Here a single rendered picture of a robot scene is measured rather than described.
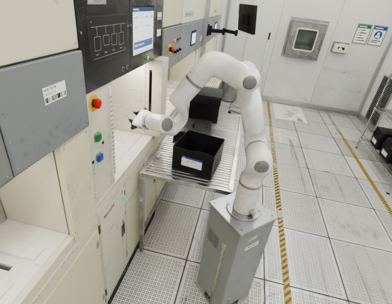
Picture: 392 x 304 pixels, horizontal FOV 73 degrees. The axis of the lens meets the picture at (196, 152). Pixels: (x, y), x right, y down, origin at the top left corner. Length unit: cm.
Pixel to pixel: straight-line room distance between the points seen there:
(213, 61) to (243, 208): 77
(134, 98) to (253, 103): 93
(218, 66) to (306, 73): 487
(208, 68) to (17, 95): 67
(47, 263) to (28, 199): 26
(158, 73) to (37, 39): 99
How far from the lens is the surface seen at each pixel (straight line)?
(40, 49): 87
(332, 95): 614
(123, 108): 191
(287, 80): 589
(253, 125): 120
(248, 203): 143
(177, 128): 127
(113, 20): 121
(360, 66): 612
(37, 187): 117
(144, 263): 217
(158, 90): 176
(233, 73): 108
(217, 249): 165
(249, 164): 123
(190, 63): 318
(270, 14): 570
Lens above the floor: 175
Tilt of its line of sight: 30 degrees down
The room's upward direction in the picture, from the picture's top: 7 degrees clockwise
